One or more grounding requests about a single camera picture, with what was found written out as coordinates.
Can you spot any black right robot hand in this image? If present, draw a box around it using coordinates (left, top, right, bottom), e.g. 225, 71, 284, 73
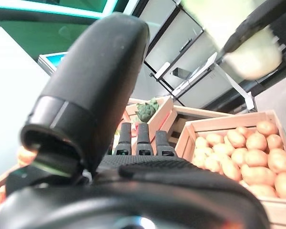
219, 0, 286, 58

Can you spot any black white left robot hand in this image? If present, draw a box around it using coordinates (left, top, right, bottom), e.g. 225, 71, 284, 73
0, 13, 270, 229

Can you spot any napa cabbage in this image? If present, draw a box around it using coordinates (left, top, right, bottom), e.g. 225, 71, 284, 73
182, 0, 283, 81

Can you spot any wooden artichoke crate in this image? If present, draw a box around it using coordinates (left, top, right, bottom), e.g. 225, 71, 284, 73
123, 95, 174, 144

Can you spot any white metal stand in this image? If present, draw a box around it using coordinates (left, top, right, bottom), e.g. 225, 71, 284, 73
154, 52, 258, 113

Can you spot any pile of potatoes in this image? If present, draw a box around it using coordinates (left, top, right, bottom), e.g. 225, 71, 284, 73
175, 109, 286, 229

